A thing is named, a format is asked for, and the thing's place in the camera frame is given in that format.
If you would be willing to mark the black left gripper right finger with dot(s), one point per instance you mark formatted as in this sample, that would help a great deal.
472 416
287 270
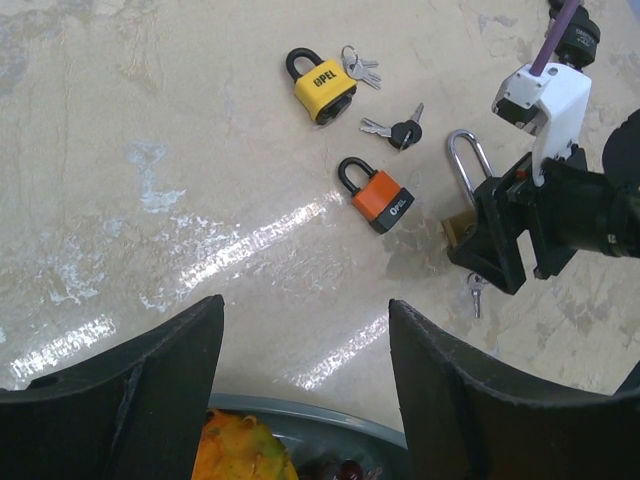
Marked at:
467 415

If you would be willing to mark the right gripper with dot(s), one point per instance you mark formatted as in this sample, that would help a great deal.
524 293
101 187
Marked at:
570 212

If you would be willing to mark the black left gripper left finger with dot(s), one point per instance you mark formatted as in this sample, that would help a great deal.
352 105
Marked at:
134 411

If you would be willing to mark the brass padlock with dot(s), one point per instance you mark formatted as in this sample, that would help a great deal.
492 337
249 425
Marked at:
465 190

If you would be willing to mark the silver keys of brass padlock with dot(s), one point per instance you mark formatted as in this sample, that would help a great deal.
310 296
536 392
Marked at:
476 283

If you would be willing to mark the black-headed keys of orange padlock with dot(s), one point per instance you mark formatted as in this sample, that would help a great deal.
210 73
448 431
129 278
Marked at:
401 135

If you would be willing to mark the orange padlock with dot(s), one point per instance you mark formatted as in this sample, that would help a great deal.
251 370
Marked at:
381 201

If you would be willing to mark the silver keys of yellow padlock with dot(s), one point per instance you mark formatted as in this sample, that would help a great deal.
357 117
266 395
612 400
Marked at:
360 69

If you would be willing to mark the yellow padlock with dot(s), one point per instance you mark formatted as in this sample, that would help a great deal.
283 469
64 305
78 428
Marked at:
325 91

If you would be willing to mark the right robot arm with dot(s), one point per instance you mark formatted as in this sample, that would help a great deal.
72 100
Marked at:
572 39

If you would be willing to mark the orange dragon fruit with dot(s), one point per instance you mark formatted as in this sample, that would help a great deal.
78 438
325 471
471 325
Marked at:
238 446

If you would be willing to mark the dark grape bunch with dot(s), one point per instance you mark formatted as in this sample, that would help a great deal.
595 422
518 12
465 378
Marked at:
339 470

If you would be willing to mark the grey fruit tray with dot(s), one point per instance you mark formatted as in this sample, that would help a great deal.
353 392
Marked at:
314 435

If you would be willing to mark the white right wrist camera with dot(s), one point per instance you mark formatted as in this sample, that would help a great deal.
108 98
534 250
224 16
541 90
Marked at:
550 106

